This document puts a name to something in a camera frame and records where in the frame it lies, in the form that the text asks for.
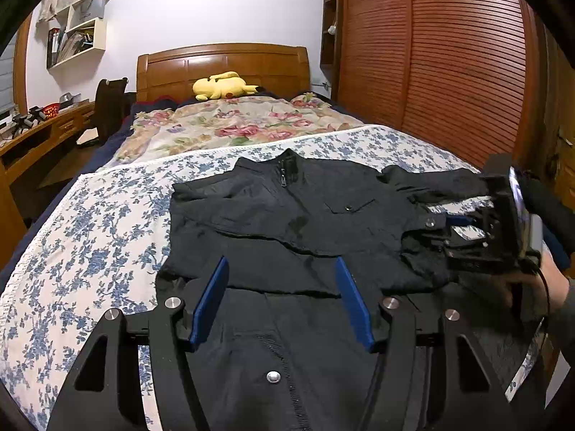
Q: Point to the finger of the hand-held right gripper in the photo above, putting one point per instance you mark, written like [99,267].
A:
[458,221]
[467,256]

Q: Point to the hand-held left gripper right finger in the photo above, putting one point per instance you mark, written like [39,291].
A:
[354,306]

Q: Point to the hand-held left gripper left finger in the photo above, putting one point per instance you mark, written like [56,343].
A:
[210,306]

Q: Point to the black jacket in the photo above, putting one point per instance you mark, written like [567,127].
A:
[314,215]

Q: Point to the person's right hand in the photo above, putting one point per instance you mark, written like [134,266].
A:
[555,287]

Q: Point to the black folded cloth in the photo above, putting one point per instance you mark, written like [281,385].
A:
[552,206]

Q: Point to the wooden door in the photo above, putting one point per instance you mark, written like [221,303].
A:
[559,121]

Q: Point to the blue floral bed sheet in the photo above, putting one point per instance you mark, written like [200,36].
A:
[90,242]

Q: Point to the wooden slatted wardrobe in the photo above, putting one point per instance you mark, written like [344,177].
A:
[449,67]

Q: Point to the pink floral quilt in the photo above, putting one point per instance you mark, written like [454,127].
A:
[202,130]

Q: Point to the yellow plush toy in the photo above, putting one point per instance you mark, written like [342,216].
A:
[220,86]

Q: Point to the dark wooden chair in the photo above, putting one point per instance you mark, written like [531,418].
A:
[110,107]

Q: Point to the small white figure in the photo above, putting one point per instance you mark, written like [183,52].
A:
[331,29]

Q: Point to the wooden desk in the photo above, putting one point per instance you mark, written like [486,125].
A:
[27,157]

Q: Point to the wooden bed headboard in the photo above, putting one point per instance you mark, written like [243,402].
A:
[224,69]

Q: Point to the narrow wooden shelf unit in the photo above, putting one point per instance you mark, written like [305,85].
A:
[329,18]

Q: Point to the red basket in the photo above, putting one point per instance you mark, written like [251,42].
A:
[51,110]

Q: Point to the grey metal bowl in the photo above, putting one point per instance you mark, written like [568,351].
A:
[68,97]

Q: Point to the window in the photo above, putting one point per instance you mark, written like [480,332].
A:
[6,85]

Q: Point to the white wall shelf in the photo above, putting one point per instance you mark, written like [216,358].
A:
[81,31]

